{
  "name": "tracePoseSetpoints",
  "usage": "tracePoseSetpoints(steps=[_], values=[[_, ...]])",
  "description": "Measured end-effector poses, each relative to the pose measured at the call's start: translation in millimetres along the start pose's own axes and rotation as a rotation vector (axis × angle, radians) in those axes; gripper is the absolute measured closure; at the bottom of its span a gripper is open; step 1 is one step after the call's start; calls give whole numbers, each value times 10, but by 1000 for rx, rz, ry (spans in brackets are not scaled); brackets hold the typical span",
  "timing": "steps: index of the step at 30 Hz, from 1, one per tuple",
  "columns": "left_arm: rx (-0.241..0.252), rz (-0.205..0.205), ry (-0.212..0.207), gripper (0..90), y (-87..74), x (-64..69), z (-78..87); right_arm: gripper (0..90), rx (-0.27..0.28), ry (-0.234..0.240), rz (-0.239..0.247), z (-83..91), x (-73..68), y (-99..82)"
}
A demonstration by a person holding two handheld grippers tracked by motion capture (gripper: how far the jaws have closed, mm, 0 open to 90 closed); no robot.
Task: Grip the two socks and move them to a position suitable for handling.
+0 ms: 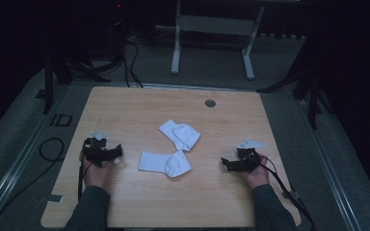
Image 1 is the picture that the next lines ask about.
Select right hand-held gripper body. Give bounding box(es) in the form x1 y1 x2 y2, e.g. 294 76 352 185
235 139 266 173

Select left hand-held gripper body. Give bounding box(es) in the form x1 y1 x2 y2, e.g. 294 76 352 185
82 129 114 168

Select white sock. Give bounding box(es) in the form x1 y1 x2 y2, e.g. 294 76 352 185
158 118 202 153
137 149 193 179

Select person's right hand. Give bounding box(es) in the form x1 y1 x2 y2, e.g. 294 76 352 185
239 154 272 191

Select person's left hand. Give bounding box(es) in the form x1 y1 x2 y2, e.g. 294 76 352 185
79 151 118 194

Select black metal stand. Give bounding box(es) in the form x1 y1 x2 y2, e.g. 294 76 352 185
255 61 333 130
35 44 112 116

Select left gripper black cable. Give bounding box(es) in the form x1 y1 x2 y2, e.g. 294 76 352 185
77 141 93 202

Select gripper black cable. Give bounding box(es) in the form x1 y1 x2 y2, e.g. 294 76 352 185
257 155 318 231
77 141 93 202

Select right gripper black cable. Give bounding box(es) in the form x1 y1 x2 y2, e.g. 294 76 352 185
257 155 318 231

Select black floor cable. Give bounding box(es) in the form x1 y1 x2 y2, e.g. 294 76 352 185
0 137 66 231

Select black cables on floor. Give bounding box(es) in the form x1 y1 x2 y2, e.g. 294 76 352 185
120 32 145 89

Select white metal desk frame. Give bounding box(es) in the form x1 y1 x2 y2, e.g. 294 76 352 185
171 0 267 82

